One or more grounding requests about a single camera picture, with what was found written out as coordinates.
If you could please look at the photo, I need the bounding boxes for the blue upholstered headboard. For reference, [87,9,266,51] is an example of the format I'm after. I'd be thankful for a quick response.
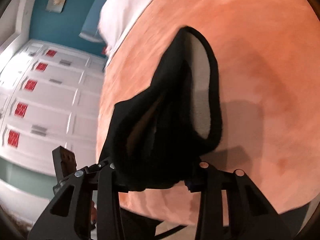
[79,0,107,43]

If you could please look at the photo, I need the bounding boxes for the orange plush bed blanket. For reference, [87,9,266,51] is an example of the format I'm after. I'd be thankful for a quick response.
[97,0,319,214]

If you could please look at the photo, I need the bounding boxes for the white bed sheet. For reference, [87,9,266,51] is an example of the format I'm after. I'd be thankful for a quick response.
[98,0,153,64]

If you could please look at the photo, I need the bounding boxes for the black pants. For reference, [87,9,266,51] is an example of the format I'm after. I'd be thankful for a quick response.
[100,26,222,192]

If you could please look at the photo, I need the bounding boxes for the white panelled wardrobe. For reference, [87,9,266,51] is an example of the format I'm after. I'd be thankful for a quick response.
[1,40,105,176]

